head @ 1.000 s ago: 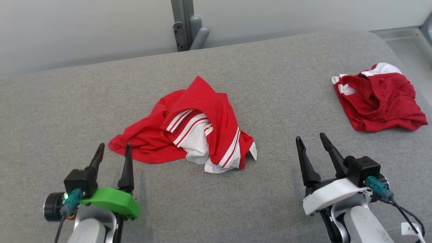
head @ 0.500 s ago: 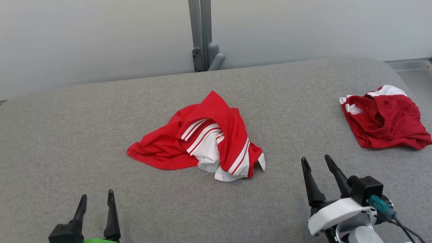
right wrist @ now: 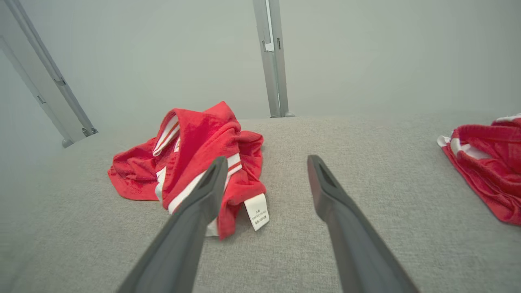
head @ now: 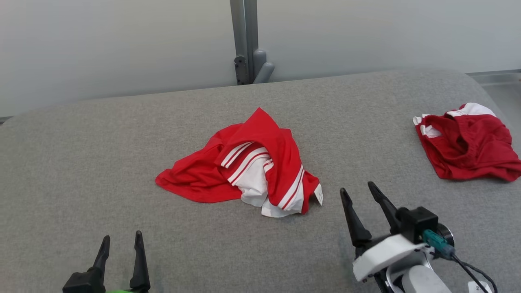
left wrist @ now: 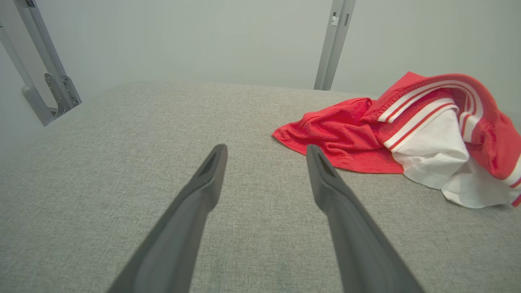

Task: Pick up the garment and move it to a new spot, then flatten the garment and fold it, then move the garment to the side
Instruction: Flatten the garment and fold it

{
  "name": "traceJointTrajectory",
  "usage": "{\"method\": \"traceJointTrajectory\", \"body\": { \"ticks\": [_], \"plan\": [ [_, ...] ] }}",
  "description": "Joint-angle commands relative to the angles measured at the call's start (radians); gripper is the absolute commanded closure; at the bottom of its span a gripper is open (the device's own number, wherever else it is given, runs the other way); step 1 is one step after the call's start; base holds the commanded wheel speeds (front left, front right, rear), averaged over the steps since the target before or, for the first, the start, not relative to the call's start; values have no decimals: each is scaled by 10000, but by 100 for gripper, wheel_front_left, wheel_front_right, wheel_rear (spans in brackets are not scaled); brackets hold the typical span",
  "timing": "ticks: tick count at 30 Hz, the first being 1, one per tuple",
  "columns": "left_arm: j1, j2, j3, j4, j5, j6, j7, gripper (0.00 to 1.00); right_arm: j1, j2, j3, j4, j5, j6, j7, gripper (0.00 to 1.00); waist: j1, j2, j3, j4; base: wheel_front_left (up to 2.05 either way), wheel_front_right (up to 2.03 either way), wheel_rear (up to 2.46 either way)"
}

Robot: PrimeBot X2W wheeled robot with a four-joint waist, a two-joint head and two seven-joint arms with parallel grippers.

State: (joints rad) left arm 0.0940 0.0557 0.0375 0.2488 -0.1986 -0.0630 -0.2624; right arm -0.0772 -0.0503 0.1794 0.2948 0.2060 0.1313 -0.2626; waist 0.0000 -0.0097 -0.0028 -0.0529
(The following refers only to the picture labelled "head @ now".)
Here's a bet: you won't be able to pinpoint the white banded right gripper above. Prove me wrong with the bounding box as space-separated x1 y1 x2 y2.
339 181 433 284

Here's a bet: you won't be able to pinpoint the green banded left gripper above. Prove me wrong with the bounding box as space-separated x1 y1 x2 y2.
62 230 151 293

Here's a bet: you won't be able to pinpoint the red shorts with white stripe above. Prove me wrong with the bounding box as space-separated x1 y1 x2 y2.
413 102 521 183

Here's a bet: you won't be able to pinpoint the red and white jersey shirt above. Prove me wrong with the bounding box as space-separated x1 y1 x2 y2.
154 107 324 219

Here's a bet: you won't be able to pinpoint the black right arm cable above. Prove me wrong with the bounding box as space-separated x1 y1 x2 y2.
422 229 499 293

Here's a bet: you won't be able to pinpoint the white cable label tag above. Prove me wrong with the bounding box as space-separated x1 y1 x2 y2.
468 280 493 293

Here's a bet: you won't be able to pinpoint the grey rounded lever handle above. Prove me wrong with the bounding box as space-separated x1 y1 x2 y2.
252 49 276 85

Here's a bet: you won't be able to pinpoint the grey wall base rail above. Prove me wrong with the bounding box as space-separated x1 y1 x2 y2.
467 70 521 86

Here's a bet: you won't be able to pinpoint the dark grey hinge bracket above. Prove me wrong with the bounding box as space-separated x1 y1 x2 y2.
234 55 249 85

